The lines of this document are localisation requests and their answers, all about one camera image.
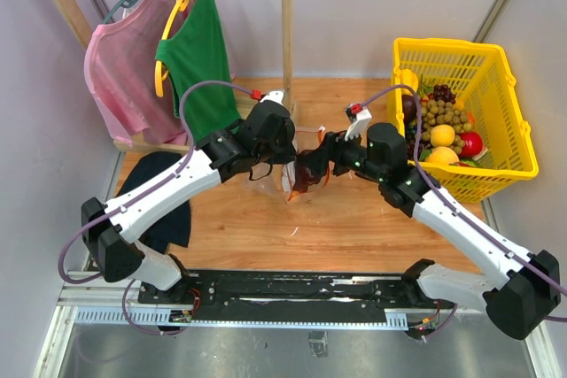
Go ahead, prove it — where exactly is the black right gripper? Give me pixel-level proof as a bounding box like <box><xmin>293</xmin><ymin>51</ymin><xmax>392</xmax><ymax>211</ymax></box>
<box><xmin>300</xmin><ymin>126</ymin><xmax>385</xmax><ymax>183</ymax></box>

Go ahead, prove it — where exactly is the clear zip top bag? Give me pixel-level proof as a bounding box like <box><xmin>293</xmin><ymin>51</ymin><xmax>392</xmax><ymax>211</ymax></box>
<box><xmin>242</xmin><ymin>126</ymin><xmax>330</xmax><ymax>204</ymax></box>

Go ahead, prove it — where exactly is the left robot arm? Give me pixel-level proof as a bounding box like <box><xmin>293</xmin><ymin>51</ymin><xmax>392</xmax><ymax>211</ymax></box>
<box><xmin>81</xmin><ymin>100</ymin><xmax>295</xmax><ymax>304</ymax></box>

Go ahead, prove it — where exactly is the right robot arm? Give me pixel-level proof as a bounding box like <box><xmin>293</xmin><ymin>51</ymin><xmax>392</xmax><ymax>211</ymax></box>
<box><xmin>318</xmin><ymin>123</ymin><xmax>566</xmax><ymax>340</ymax></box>

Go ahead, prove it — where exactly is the green tank top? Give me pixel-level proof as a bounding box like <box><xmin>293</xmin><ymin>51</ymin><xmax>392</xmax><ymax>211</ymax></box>
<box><xmin>155</xmin><ymin>0</ymin><xmax>240</xmax><ymax>142</ymax></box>

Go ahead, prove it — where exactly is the lower yellow peach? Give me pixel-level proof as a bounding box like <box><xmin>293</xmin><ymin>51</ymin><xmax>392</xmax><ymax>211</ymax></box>
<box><xmin>424</xmin><ymin>146</ymin><xmax>460</xmax><ymax>166</ymax></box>

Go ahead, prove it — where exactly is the brown longan bunch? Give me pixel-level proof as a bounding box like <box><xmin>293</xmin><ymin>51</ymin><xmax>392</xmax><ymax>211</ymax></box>
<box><xmin>419</xmin><ymin>100</ymin><xmax>473</xmax><ymax>134</ymax></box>

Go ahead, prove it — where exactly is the yellow bell pepper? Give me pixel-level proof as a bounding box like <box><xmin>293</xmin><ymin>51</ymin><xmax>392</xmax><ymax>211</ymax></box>
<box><xmin>400</xmin><ymin>68</ymin><xmax>419</xmax><ymax>96</ymax></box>

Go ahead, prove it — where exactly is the dark grape bunch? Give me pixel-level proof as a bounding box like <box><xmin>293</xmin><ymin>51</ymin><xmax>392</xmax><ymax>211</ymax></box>
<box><xmin>431</xmin><ymin>84</ymin><xmax>456</xmax><ymax>104</ymax></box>

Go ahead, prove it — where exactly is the red apple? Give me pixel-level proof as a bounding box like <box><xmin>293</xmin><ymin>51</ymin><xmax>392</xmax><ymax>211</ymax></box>
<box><xmin>460</xmin><ymin>132</ymin><xmax>484</xmax><ymax>158</ymax></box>

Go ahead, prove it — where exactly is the yellow plastic basket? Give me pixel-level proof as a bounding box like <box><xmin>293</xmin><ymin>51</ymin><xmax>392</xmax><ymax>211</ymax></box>
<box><xmin>391</xmin><ymin>37</ymin><xmax>539</xmax><ymax>203</ymax></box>

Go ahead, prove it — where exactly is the dark navy cloth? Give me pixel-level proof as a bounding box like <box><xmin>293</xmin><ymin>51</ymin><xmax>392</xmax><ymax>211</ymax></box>
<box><xmin>114</xmin><ymin>151</ymin><xmax>192</xmax><ymax>255</ymax></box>

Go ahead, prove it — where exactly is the yellow hanger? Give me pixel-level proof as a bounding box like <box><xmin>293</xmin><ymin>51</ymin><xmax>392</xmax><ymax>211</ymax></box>
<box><xmin>154</xmin><ymin>0</ymin><xmax>191</xmax><ymax>98</ymax></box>

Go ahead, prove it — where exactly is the pink shirt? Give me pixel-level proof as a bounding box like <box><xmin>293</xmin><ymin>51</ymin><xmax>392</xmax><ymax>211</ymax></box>
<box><xmin>84</xmin><ymin>0</ymin><xmax>187</xmax><ymax>146</ymax></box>

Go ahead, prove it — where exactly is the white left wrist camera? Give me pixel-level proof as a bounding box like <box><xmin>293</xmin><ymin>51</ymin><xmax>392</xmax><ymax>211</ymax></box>
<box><xmin>250</xmin><ymin>89</ymin><xmax>284</xmax><ymax>104</ymax></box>

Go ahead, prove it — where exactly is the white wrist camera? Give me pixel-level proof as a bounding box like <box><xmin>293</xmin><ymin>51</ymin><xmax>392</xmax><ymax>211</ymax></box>
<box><xmin>345</xmin><ymin>103</ymin><xmax>372</xmax><ymax>141</ymax></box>
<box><xmin>250</xmin><ymin>89</ymin><xmax>284</xmax><ymax>104</ymax></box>

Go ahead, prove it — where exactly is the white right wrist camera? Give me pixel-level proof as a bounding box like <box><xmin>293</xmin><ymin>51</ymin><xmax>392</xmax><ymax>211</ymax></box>
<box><xmin>345</xmin><ymin>103</ymin><xmax>372</xmax><ymax>141</ymax></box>

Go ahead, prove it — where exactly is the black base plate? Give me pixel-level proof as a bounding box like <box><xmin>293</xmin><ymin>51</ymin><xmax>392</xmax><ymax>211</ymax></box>
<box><xmin>138</xmin><ymin>270</ymin><xmax>452</xmax><ymax>328</ymax></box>

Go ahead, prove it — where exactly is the aluminium rail frame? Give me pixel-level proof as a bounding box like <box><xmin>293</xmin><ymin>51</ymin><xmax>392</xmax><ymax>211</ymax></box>
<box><xmin>35</xmin><ymin>259</ymin><xmax>558</xmax><ymax>377</ymax></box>

